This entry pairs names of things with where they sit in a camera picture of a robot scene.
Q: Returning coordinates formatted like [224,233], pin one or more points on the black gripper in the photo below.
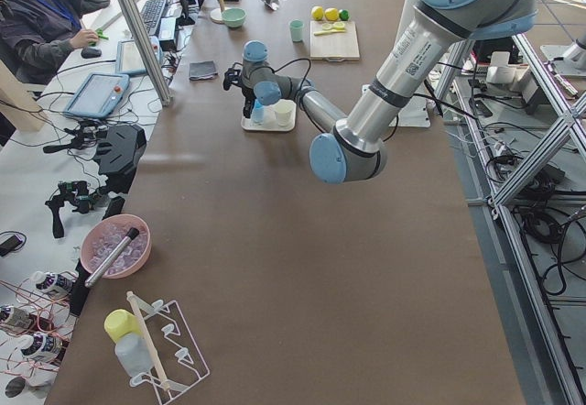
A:
[248,98]

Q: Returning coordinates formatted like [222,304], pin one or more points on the blue cup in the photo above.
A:
[258,113]

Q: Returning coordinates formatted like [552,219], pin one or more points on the cream white cup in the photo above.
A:
[284,111]

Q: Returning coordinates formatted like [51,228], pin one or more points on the green cup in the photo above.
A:
[296,28]

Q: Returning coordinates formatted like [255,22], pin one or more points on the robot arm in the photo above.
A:
[350,146]

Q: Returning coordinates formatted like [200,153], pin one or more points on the third robot base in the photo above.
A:
[567,59]

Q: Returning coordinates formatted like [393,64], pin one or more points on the cream rectangular tray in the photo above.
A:
[269,125]

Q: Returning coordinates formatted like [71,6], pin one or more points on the whole lemon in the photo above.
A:
[317,13]
[331,14]

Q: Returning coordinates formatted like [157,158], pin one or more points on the grey folded cloth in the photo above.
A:
[202,70]

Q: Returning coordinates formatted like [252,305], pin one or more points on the green bowl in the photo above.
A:
[233,17]

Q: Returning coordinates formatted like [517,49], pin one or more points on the green lime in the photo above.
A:
[344,15]

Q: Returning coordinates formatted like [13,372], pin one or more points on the yellow plastic knife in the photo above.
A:
[324,32]

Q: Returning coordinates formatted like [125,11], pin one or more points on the wooden cutting board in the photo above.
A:
[341,46]

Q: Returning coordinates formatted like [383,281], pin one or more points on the black keyboard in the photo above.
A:
[151,13]

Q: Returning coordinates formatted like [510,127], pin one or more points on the black device housing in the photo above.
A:
[117,155]

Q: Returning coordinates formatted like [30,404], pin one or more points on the blue teach pendant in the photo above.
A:
[98,96]

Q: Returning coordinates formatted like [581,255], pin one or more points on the metal tube tool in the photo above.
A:
[112,257]

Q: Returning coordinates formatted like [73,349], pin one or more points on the pink bowl with ice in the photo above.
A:
[102,240]

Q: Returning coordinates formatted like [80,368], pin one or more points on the seated person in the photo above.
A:
[43,33]

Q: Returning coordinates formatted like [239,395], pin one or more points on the yellow cup on rack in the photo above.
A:
[119,323]

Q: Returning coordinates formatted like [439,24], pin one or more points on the clear cup on rack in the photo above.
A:
[131,351]

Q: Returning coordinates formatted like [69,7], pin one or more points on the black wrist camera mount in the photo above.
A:
[232,76]

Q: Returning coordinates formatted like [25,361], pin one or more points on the aluminium frame post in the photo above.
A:
[145,50]

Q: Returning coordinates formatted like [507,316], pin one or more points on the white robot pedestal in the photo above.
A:
[416,112]

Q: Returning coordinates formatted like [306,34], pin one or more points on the white wire cup rack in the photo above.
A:
[179,365]

